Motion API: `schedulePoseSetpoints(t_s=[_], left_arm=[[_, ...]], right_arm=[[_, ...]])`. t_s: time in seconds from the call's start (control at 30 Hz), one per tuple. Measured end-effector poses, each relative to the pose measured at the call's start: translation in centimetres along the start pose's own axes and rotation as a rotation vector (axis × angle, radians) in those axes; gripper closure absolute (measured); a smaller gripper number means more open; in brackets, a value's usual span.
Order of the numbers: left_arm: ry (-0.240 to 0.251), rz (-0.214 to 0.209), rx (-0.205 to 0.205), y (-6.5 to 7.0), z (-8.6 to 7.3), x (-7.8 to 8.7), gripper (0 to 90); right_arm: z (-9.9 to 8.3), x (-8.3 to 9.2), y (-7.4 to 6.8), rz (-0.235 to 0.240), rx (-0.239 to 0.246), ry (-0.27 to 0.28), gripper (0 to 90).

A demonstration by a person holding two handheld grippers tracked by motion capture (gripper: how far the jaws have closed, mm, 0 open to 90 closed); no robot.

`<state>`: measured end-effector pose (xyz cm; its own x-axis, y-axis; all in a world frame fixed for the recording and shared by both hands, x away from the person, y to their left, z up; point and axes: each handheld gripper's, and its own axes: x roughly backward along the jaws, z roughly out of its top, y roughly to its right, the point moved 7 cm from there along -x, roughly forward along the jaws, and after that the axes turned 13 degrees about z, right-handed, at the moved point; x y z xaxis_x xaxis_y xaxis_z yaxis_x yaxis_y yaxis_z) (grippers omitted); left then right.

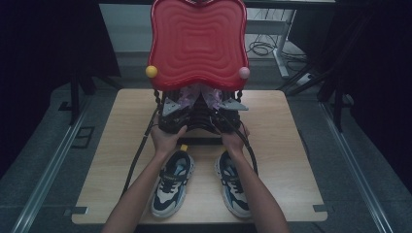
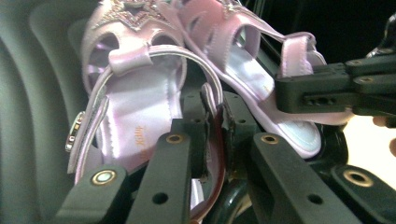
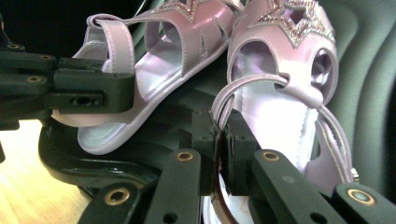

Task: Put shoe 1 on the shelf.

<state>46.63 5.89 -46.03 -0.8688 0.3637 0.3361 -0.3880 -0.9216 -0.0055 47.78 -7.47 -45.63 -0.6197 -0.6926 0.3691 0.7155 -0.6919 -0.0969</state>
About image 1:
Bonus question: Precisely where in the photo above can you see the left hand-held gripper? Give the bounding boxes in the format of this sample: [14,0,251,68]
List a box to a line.
[157,96,192,134]

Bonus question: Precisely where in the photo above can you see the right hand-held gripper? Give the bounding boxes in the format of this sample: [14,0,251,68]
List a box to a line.
[210,97,250,134]

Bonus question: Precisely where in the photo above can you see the navy and white sneaker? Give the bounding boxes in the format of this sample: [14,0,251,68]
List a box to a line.
[214,149,252,218]
[151,144,196,218]

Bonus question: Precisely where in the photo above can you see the red and black shoe rack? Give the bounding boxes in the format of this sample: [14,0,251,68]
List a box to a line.
[145,0,251,146]

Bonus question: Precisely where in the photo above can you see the person's left hand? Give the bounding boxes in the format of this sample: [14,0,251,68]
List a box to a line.
[150,116,189,157]

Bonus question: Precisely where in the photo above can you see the person's right hand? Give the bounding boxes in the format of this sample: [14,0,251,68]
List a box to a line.
[221,124,251,157]

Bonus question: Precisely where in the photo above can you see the black floor tape marks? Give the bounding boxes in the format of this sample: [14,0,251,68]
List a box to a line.
[71,126,95,150]

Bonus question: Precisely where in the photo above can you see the black metal stand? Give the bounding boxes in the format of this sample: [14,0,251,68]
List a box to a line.
[57,72,98,125]

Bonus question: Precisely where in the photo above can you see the black tripod stand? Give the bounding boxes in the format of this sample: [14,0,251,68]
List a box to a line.
[276,13,346,132]

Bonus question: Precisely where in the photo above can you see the grey tape strip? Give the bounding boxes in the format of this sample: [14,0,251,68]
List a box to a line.
[63,206,88,217]
[313,204,334,214]

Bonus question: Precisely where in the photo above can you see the black curtain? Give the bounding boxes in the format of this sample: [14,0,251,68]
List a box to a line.
[288,0,412,192]
[0,0,121,169]

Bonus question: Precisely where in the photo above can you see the right hand-held gripper cable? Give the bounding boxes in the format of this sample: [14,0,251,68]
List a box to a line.
[210,111,259,176]

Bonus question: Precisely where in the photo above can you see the hand-held gripper cable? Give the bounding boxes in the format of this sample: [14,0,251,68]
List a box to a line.
[120,106,161,198]
[210,111,259,176]

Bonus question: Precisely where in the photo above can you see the left hand-held gripper cable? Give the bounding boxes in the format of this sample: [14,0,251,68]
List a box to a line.
[120,106,161,198]

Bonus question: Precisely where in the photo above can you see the tangle of floor cables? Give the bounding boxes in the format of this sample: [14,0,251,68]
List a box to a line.
[246,32,307,64]

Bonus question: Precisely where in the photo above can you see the white metal desk frame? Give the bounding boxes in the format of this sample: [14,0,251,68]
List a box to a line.
[245,9,297,79]

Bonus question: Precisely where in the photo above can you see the metal floor rail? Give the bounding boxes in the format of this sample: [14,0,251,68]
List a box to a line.
[11,96,91,233]
[319,101,395,233]

